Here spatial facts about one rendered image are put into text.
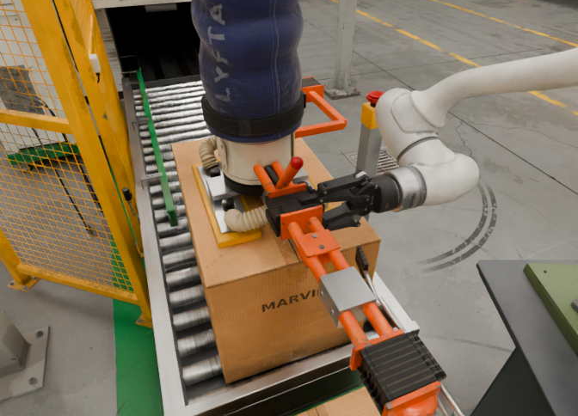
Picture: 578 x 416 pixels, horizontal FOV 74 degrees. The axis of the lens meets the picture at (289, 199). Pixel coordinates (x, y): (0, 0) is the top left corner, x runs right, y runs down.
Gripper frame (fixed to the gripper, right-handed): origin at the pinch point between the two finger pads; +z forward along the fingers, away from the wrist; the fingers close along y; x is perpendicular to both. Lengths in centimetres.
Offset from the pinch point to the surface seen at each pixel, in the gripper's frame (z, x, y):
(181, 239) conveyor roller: 21, 60, 54
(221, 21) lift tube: 7.2, 20.0, -30.6
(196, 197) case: 15.5, 29.8, 13.4
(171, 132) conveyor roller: 12, 149, 56
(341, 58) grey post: -160, 274, 73
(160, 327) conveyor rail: 32, 21, 49
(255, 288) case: 9.2, -0.2, 17.8
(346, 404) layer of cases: -8, -16, 53
